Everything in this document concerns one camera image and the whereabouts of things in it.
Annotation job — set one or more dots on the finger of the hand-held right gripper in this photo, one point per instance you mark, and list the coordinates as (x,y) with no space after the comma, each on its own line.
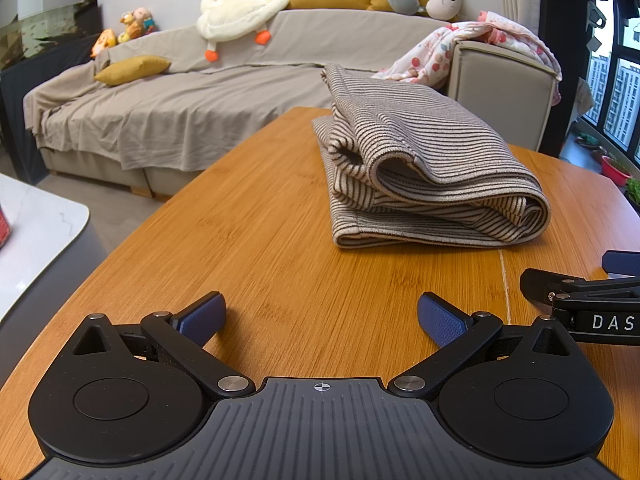
(622,262)
(537,282)

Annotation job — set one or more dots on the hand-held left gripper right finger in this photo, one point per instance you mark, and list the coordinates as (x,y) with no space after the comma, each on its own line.
(442,317)

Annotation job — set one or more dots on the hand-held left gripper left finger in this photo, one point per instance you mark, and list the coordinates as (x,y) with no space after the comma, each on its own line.
(202,312)

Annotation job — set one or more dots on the striped sweater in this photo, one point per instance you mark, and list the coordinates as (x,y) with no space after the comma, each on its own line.
(425,125)

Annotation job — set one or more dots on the green potted plant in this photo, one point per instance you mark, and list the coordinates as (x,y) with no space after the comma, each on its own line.
(634,192)

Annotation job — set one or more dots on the red flower pot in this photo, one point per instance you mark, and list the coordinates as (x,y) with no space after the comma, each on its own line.
(615,172)

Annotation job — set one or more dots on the black framed window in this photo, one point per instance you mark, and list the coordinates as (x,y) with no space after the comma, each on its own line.
(625,100)

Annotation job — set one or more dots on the white marble table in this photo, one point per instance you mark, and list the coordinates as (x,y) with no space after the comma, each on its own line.
(35,240)

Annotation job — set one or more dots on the grey sofa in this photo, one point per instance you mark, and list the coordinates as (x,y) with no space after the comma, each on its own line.
(500,90)

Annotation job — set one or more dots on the grey sofa cover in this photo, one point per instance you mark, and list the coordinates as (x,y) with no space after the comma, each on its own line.
(200,105)

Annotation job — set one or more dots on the red box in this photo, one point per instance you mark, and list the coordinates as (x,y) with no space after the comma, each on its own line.
(5,227)

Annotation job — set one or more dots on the floral blanket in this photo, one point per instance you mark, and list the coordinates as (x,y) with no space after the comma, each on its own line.
(430,55)

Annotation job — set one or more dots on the small yellow pillow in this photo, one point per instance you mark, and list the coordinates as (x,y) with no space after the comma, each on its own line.
(132,70)

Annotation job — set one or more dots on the black tank cabinet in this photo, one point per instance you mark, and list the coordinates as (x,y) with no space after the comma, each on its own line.
(15,110)

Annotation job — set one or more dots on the orange plush toy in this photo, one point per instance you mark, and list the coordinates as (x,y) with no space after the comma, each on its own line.
(104,44)

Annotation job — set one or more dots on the tan plush toy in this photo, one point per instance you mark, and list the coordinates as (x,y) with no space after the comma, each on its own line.
(130,27)

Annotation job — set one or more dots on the white bear plush pillow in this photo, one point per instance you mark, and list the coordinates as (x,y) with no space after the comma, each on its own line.
(445,2)

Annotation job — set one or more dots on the pink plush toy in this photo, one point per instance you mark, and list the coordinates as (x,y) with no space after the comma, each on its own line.
(146,20)

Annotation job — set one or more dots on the white goose plush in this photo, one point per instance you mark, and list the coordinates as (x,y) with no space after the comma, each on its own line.
(240,5)

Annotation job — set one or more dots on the glass fish tank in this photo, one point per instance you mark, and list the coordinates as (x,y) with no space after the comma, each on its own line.
(45,30)

